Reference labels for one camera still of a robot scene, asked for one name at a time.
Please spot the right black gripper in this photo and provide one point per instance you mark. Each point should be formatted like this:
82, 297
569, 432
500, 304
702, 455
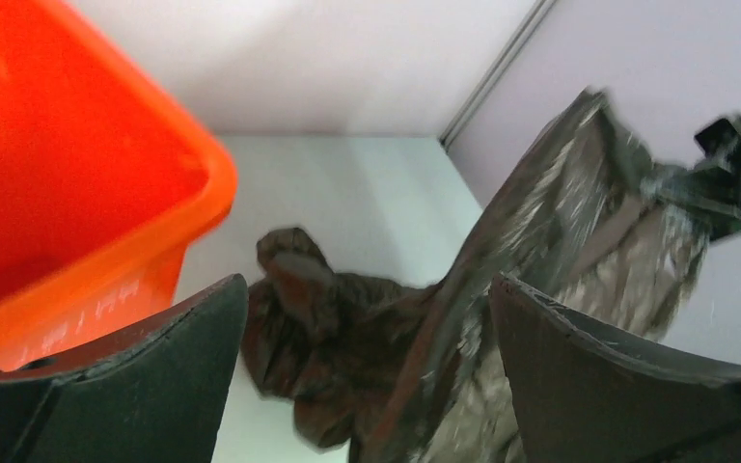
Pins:
709, 193

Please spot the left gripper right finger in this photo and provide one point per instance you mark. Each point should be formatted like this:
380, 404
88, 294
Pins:
586, 391

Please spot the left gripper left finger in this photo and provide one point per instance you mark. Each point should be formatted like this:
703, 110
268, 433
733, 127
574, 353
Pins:
154, 391

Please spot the black plastic trash bag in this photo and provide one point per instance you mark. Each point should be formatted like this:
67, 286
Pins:
409, 374

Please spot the orange plastic trash bin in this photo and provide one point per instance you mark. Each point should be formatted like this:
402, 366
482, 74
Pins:
104, 183

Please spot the right metal corner strip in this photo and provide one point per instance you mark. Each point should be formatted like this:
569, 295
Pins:
509, 53

